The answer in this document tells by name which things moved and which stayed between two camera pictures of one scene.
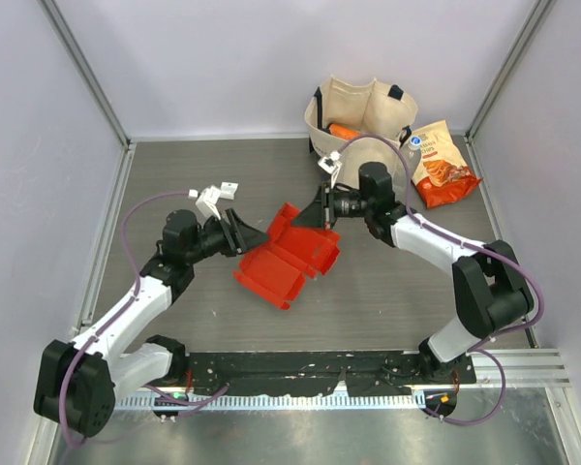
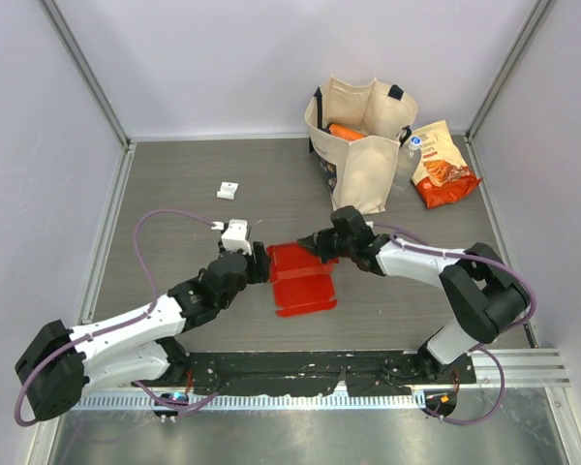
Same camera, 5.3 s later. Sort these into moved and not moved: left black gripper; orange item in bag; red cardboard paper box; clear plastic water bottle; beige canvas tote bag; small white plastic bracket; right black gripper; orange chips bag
Moved: right black gripper; left black gripper; red cardboard paper box
Not moved: orange chips bag; orange item in bag; clear plastic water bottle; small white plastic bracket; beige canvas tote bag
